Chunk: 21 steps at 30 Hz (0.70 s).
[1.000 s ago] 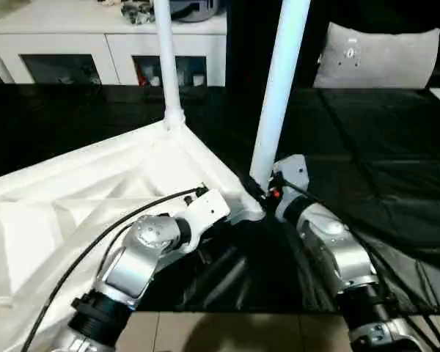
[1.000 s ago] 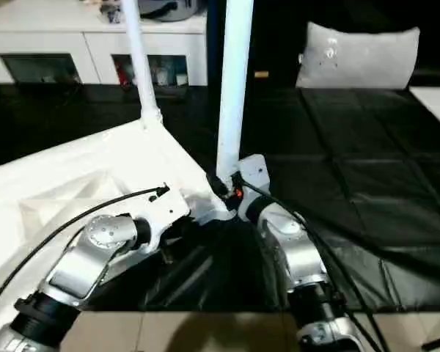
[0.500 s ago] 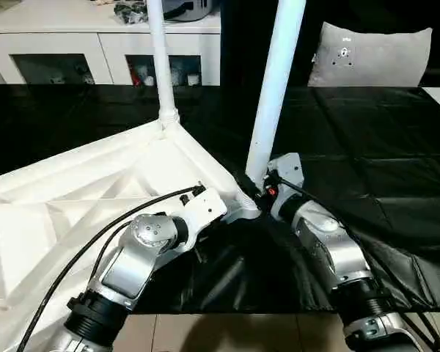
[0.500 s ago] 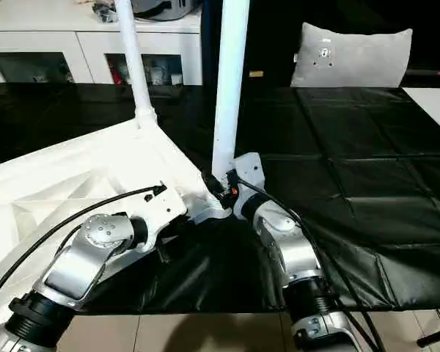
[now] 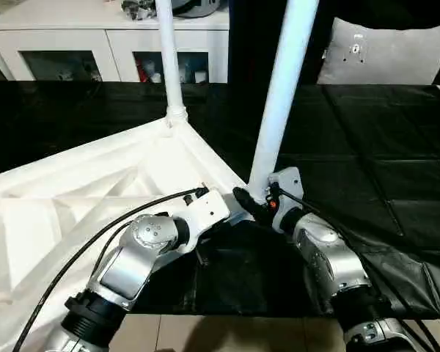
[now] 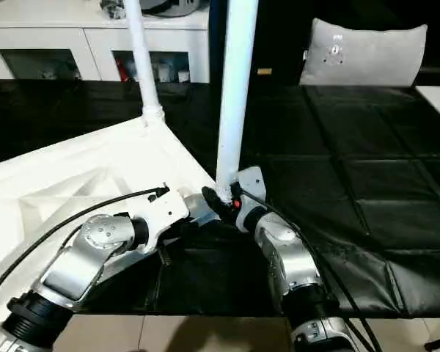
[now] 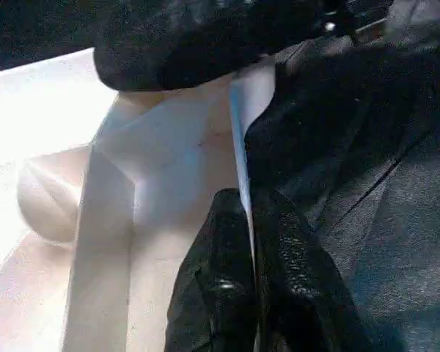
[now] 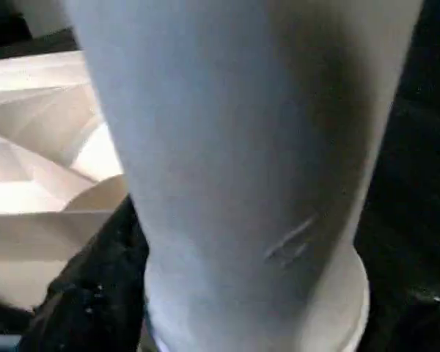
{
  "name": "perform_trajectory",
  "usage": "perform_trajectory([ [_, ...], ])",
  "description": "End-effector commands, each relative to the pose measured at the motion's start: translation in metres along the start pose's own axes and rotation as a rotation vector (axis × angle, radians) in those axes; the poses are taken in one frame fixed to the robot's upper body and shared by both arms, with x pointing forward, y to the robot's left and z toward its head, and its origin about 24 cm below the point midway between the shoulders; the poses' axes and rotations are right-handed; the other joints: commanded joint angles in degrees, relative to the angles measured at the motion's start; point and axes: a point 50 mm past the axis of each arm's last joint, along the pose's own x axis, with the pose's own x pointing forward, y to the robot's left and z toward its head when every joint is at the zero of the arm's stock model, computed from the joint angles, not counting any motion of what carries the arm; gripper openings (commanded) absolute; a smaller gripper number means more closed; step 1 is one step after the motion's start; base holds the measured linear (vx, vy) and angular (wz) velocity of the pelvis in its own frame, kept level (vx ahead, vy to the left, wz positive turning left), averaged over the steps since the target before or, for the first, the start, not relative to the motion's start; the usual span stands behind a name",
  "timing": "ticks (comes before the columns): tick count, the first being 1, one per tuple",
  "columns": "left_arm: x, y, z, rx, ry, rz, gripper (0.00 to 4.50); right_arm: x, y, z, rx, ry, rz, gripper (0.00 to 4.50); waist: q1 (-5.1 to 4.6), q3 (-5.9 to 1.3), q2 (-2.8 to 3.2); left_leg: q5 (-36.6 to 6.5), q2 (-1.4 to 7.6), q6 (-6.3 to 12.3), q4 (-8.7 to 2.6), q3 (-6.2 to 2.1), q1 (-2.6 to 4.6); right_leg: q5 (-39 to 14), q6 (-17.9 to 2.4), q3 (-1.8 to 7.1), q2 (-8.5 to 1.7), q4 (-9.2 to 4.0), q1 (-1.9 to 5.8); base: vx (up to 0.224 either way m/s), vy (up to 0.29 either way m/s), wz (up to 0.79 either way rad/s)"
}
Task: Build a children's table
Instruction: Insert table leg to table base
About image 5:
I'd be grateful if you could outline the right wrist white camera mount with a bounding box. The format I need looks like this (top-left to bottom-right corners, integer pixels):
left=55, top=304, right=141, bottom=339
left=267, top=166, right=304, bottom=235

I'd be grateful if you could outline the white plastic table top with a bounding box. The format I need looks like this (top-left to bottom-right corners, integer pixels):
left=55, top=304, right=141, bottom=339
left=0, top=117, right=257, bottom=352

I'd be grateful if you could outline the black cabinet with orange label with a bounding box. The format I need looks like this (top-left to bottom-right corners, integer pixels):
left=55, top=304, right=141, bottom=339
left=228, top=0, right=335, bottom=87

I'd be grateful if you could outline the black tangled item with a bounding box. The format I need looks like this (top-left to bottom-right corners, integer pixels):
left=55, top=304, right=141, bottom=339
left=120, top=0, right=159, bottom=22

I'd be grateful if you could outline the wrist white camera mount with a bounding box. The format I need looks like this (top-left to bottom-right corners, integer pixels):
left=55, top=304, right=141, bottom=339
left=267, top=166, right=304, bottom=235
left=172, top=187, right=232, bottom=254

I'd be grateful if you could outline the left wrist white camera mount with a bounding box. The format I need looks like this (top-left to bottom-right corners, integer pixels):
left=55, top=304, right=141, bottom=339
left=172, top=187, right=232, bottom=254

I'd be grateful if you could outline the black work surface mat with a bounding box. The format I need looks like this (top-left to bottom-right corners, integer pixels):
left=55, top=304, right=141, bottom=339
left=0, top=80, right=440, bottom=319

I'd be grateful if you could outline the grey pillow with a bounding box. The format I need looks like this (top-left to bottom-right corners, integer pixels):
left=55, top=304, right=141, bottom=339
left=317, top=16, right=440, bottom=87

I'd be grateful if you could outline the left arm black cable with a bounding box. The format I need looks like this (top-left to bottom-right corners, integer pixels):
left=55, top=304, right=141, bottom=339
left=12, top=186, right=210, bottom=352

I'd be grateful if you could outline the white sideboard with glass doors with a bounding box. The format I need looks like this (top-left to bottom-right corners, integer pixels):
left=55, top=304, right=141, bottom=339
left=0, top=0, right=231, bottom=85

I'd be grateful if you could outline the white plastic table leg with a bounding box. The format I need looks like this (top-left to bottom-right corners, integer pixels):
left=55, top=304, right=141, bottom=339
left=155, top=0, right=189, bottom=130
left=247, top=0, right=321, bottom=207

